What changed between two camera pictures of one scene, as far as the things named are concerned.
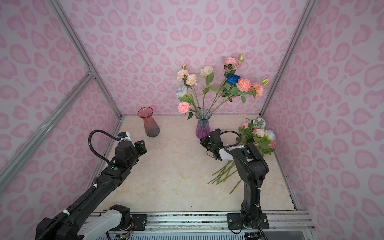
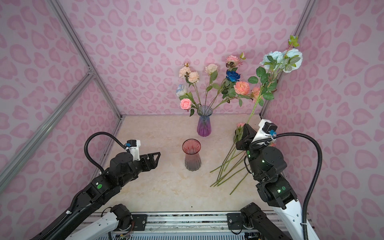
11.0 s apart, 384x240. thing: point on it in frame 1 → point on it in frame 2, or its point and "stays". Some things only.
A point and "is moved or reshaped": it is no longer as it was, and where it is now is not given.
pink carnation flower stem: x=231 y=63 stays
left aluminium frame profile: x=92 y=75 stays
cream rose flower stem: x=208 y=71 is moved or reshaped
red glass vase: x=151 y=128 → x=191 y=147
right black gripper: x=204 y=143 → x=249 y=133
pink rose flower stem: x=184 y=108 is moved or reshaped
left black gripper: x=139 y=146 → x=153 y=163
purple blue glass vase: x=203 y=115 stays
